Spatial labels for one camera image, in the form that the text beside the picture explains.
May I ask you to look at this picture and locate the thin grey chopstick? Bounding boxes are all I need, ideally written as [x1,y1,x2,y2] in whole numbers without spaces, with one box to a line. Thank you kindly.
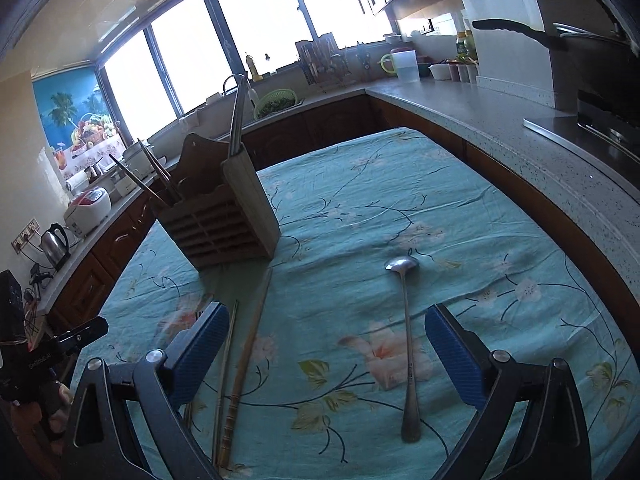
[212,300,240,468]

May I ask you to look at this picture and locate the person's left hand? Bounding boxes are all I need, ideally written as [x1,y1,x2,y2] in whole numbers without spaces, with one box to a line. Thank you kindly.
[8,378,74,441]

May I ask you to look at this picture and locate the wooden chopstick left pair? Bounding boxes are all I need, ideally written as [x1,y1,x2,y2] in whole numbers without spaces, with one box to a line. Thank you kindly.
[216,268,272,469]

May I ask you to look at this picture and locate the lower wooden cabinets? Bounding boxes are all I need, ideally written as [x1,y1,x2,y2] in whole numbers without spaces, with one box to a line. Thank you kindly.
[44,91,640,351]

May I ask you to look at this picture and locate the electric kettle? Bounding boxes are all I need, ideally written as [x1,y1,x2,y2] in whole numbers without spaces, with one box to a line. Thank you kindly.
[40,223,70,271]

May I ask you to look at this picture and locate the long metal spoon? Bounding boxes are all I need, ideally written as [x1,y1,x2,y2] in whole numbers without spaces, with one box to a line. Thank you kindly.
[385,256,421,443]

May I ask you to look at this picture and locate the teal floral tablecloth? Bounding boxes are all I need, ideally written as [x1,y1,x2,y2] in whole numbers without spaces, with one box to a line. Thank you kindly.
[79,128,639,479]

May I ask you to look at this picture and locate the white red rice cooker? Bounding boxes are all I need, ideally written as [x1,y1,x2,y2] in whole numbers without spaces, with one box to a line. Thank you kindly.
[64,188,112,237]

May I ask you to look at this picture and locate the wooden utensil holder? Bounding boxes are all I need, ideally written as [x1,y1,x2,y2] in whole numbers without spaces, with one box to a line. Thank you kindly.
[150,133,281,271]

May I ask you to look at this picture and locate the white pot cooker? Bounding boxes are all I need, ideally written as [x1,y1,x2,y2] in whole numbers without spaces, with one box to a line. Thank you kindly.
[122,141,153,180]

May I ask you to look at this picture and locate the tropical beach poster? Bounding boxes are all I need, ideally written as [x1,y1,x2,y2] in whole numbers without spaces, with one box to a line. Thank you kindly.
[32,67,125,180]

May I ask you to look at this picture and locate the sink faucet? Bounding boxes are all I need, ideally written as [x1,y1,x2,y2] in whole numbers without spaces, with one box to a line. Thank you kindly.
[222,74,259,107]

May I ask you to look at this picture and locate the green colander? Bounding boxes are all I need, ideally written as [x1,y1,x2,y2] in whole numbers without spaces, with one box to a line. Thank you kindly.
[254,89,298,120]

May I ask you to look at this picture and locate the gas stove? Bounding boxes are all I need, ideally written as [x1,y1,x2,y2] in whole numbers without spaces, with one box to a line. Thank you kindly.
[523,89,640,181]

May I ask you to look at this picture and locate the knife block rack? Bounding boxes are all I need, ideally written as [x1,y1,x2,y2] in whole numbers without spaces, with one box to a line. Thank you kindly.
[295,32,350,84]

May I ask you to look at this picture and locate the black wok pan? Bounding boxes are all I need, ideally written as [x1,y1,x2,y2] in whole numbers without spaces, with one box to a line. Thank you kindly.
[472,18,639,110]

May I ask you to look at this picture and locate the oil bottle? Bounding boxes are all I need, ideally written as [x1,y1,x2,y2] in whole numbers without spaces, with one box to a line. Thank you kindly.
[457,30,477,64]

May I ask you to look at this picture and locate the clear plastic pitcher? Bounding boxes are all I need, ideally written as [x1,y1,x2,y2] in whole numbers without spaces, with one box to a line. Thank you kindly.
[380,49,420,84]

